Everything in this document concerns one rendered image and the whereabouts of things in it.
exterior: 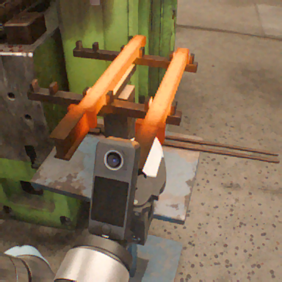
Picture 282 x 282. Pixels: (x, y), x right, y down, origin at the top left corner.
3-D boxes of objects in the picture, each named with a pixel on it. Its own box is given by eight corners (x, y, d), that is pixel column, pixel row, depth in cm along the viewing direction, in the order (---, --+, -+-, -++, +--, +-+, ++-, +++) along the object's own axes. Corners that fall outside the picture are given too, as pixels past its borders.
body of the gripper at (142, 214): (108, 201, 46) (76, 271, 37) (103, 161, 40) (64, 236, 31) (156, 213, 44) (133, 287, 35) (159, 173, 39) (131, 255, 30)
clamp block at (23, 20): (32, 45, 86) (28, 24, 82) (7, 45, 87) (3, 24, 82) (48, 30, 95) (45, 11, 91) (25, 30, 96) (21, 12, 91)
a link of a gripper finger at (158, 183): (142, 159, 44) (120, 204, 38) (142, 150, 43) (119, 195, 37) (172, 167, 43) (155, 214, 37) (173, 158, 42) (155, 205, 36)
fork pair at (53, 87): (53, 95, 58) (52, 87, 57) (30, 92, 59) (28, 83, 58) (99, 48, 75) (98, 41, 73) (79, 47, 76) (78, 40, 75)
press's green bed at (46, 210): (75, 233, 141) (56, 164, 110) (6, 220, 145) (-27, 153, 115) (102, 155, 182) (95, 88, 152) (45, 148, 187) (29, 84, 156)
